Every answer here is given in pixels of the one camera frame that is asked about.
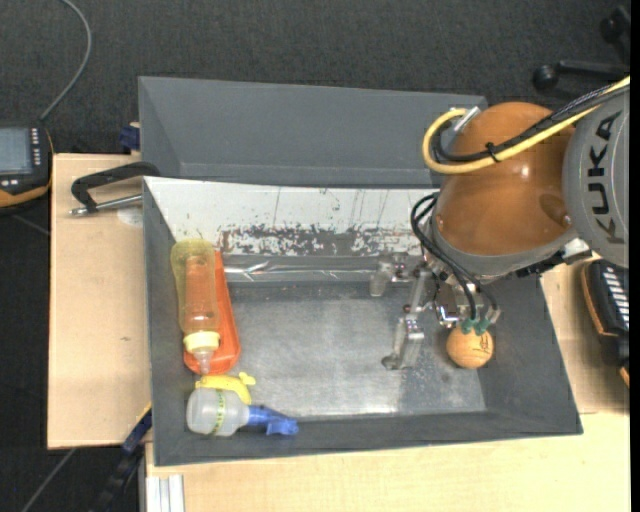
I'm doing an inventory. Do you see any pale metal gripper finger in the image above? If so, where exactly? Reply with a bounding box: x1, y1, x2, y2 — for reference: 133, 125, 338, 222
381, 315, 427, 372
368, 253, 412, 299

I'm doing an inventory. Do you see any orange wooden ball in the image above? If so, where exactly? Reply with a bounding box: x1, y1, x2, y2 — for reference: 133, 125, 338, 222
445, 323, 496, 371

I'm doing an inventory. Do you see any grey metal bin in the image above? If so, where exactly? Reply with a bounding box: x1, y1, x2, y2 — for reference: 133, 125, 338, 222
136, 75, 585, 468

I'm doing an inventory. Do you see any orange flat oval block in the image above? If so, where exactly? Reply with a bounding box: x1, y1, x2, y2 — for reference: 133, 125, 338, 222
182, 248, 243, 377

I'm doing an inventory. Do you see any yellow toy banana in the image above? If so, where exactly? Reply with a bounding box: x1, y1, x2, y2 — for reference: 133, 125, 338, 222
194, 370, 258, 406

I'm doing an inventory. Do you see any yellow clear baby bottle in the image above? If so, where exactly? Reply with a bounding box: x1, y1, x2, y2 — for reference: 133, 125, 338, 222
169, 238, 223, 376

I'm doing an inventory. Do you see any pale wood flat board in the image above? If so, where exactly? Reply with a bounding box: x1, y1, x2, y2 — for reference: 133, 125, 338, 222
47, 152, 154, 451

